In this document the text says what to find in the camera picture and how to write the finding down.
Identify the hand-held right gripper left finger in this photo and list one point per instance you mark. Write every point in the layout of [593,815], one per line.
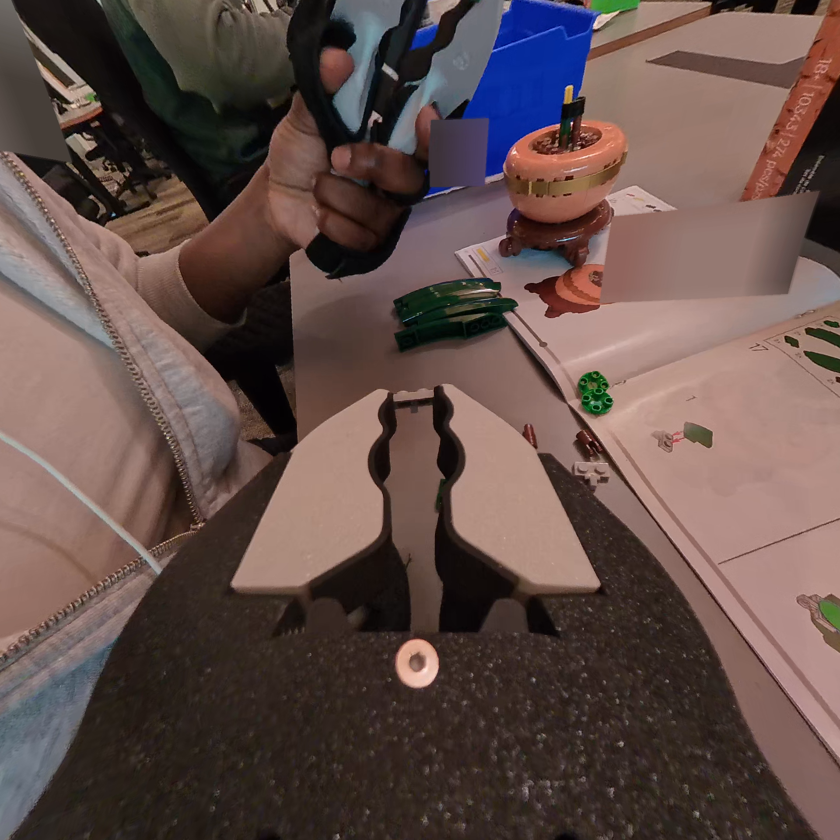
[308,512]

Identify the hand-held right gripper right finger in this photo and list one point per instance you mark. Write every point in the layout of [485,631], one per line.
[518,512]

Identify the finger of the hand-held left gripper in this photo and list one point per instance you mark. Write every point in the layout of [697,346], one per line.
[361,19]
[469,46]

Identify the small light grey clip plate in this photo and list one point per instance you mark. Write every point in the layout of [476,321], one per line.
[592,474]
[413,396]

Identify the person's left forearm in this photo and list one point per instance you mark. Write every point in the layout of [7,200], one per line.
[216,269]

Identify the grey desk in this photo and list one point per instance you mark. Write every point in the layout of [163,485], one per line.
[367,315]

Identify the person's left hand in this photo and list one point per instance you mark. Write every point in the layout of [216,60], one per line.
[295,184]

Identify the blue plastic bin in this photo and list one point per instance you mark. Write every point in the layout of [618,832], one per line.
[538,79]

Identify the small brown cylinder brick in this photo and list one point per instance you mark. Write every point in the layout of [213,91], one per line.
[530,436]
[589,443]

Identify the small dark green slope brick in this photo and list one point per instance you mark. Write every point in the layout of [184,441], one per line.
[441,495]

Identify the white paper sheet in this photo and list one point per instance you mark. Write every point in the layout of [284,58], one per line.
[600,19]

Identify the bright green round brick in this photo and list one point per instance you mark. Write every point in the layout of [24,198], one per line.
[598,402]
[594,382]

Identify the terracotta brick flower pot model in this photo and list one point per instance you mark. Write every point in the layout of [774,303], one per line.
[564,177]

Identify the dark green curved leaf brick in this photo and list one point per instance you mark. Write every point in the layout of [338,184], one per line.
[472,307]
[466,319]
[446,336]
[446,291]

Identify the open instruction booklet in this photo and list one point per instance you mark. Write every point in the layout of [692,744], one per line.
[722,459]

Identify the black orchid print set box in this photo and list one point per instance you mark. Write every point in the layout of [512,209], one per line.
[781,118]

